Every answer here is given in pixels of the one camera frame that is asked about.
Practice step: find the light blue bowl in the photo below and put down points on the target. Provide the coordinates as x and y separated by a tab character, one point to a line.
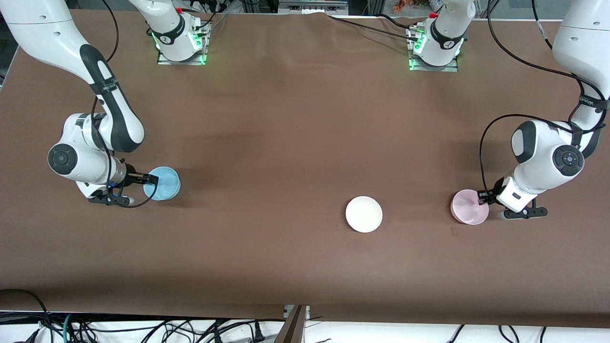
167	188

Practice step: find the pink bowl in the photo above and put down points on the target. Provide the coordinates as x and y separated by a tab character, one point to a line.
469	212

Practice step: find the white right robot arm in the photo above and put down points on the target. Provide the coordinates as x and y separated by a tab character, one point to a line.
43	38

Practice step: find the white bowl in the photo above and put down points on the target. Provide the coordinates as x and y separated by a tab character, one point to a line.
364	214

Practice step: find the brown table cover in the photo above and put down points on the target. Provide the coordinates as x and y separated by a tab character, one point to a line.
286	143

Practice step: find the black power plug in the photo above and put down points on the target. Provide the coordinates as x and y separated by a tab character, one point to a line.
258	332

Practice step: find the grey aluminium crossbar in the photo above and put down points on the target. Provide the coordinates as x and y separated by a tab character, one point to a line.
312	6

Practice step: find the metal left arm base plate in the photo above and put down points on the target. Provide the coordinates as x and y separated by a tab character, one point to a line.
448	68

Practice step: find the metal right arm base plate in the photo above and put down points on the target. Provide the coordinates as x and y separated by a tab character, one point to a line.
202	53

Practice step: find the aluminium frame beam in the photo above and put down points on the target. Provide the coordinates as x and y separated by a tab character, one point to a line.
293	328

